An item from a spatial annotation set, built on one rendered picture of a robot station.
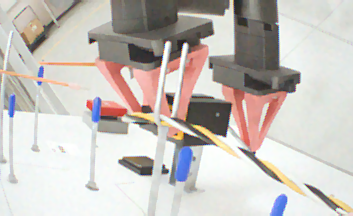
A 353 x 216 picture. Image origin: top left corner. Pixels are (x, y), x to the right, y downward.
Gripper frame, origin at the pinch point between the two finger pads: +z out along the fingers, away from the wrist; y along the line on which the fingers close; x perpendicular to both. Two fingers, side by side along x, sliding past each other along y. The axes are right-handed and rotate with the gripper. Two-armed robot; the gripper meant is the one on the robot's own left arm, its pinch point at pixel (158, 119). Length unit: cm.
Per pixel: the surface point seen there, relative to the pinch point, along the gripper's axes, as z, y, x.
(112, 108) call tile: 7.8, -19.8, 8.4
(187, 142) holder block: 2.1, 2.1, 1.0
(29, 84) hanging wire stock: 13, -62, 11
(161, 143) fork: -2.9, 7.2, -5.9
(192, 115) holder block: -0.1, 2.1, 2.0
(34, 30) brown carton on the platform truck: 133, -661, 269
